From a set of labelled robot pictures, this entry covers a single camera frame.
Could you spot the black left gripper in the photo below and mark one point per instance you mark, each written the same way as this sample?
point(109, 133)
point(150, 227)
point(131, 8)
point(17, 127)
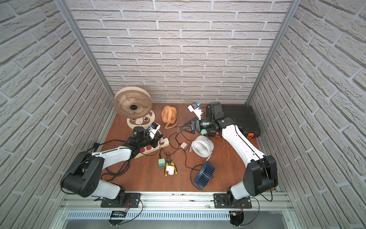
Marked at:
point(156, 139)

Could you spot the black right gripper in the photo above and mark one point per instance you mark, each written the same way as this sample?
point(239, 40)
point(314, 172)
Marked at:
point(193, 122)

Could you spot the beige power strip red sockets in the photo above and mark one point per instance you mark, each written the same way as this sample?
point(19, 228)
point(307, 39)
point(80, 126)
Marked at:
point(149, 149)

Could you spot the green plug adapter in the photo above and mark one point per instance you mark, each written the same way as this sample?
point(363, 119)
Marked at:
point(161, 163)

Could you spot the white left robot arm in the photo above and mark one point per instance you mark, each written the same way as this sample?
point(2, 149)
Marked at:
point(83, 177)

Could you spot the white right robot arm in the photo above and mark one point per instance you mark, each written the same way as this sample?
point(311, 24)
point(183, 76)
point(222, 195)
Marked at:
point(261, 170)

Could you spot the small white desk fan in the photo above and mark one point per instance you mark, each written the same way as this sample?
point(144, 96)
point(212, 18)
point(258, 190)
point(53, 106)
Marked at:
point(202, 146)

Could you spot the pink plug adapter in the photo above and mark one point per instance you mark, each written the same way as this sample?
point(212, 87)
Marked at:
point(184, 146)

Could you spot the small orange desk fan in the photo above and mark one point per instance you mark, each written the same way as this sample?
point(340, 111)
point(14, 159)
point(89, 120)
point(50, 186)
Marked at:
point(169, 117)

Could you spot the large beige desk fan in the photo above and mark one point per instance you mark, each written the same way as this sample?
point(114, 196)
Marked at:
point(135, 104)

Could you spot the navy blue desk fan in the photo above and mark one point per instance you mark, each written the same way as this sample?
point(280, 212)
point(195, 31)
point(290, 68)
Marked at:
point(205, 174)

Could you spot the small green adapter by case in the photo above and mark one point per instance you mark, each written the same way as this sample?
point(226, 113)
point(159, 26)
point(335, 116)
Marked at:
point(203, 132)

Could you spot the black plastic tool case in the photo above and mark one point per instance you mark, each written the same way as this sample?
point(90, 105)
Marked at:
point(244, 118)

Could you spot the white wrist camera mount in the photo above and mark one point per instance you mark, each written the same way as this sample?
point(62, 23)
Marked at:
point(195, 107)

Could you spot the yellow handled pliers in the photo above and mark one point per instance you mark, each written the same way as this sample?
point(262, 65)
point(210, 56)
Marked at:
point(170, 162)

